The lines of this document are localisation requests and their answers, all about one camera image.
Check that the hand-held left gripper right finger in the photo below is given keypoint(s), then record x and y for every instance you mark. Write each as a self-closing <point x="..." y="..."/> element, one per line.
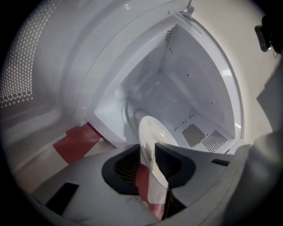
<point x="205" y="174"/>

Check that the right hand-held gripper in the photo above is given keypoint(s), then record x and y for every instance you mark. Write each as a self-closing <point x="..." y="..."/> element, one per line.
<point x="265" y="159"/>

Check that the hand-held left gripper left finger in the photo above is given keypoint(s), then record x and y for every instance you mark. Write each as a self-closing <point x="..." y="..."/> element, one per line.
<point x="88" y="181"/>

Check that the small white dish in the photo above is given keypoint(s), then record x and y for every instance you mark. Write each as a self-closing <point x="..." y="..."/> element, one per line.
<point x="152" y="132"/>

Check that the white microwave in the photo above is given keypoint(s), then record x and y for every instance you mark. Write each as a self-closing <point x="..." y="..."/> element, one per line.
<point x="177" y="66"/>

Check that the pink checkered tablecloth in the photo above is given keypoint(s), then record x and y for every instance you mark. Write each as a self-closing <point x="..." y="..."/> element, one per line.
<point x="75" y="143"/>

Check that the glass turntable tray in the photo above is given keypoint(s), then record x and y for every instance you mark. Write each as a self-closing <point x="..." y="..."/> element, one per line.
<point x="130" y="110"/>

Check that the black head-worn camera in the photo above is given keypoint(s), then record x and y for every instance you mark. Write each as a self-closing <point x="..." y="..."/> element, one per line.
<point x="264" y="38"/>

